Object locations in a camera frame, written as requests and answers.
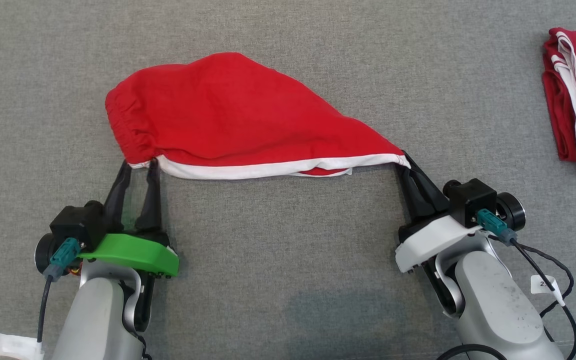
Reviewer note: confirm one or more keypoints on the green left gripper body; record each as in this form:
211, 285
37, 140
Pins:
138, 252

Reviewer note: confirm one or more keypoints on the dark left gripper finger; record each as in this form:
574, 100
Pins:
152, 205
117, 205

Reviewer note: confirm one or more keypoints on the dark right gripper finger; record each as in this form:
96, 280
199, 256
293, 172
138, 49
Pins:
413, 205
430, 192

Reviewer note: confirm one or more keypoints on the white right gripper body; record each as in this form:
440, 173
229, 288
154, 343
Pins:
430, 240

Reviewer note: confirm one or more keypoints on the red shorts with white trim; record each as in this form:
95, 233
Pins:
228, 110

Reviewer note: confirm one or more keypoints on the red number 23 jersey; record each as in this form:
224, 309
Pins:
565, 100

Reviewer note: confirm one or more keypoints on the grey fabric sofa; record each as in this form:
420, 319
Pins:
288, 275

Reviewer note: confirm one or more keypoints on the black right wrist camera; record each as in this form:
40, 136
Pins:
478, 200

